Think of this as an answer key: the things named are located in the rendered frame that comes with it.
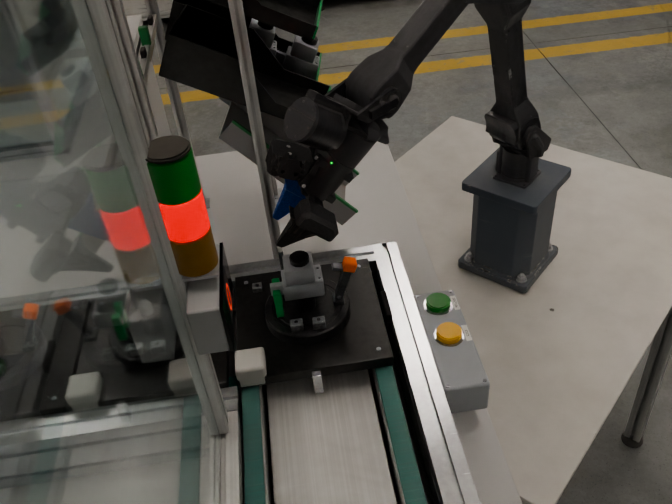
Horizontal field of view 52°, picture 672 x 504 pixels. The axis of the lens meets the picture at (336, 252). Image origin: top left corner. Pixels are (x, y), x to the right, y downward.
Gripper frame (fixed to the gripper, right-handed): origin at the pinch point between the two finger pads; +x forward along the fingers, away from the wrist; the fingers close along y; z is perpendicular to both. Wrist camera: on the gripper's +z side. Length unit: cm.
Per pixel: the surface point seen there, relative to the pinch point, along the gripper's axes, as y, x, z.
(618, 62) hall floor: -262, -43, -227
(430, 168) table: -54, 0, -47
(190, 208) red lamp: 21.0, -6.7, 19.7
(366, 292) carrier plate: -2.8, 8.0, -21.6
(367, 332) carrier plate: 6.4, 8.9, -20.4
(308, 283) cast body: 2.2, 8.0, -8.8
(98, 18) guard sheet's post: 20.2, -19.6, 35.9
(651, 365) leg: -25, 4, -120
